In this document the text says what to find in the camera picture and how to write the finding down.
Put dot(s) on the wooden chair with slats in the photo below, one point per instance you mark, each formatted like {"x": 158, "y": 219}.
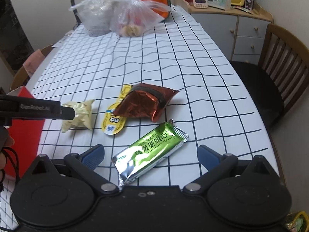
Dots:
{"x": 280, "y": 77}

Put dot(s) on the orange green container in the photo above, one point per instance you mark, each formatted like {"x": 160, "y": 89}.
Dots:
{"x": 157, "y": 1}

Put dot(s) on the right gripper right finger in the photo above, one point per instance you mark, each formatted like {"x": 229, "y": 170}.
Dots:
{"x": 218, "y": 168}

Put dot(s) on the wooden chair with towel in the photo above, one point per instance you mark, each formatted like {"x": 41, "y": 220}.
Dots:
{"x": 21, "y": 77}

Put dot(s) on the yellow minion snack packet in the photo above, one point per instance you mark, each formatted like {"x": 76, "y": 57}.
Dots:
{"x": 113, "y": 124}

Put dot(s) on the pink digital timer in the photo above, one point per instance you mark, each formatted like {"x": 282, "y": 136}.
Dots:
{"x": 200, "y": 4}

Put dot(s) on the cream pastry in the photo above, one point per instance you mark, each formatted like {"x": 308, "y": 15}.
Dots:
{"x": 82, "y": 118}

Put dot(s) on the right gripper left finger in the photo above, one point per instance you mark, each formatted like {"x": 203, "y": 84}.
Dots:
{"x": 83, "y": 165}

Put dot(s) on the copper foil snack bag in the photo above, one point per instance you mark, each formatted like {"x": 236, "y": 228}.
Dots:
{"x": 145, "y": 101}

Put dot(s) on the pink towel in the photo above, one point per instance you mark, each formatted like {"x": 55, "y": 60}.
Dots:
{"x": 33, "y": 62}

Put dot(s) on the pink snacks plastic bag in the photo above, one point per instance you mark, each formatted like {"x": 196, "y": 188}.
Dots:
{"x": 132, "y": 18}

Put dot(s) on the clear plastic bag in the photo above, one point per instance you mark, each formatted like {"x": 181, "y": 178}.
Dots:
{"x": 95, "y": 15}

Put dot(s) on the person's left hand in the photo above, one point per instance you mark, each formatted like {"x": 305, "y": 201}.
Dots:
{"x": 6, "y": 141}

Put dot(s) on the red cardboard box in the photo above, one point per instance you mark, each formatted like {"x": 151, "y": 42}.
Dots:
{"x": 26, "y": 134}

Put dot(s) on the grey drawer cabinet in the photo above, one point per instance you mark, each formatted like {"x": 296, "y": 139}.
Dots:
{"x": 238, "y": 34}

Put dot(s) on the green silver snack bar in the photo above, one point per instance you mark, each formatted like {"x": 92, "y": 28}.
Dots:
{"x": 147, "y": 152}

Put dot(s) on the white black grid tablecloth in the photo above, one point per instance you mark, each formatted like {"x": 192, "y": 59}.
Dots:
{"x": 213, "y": 107}

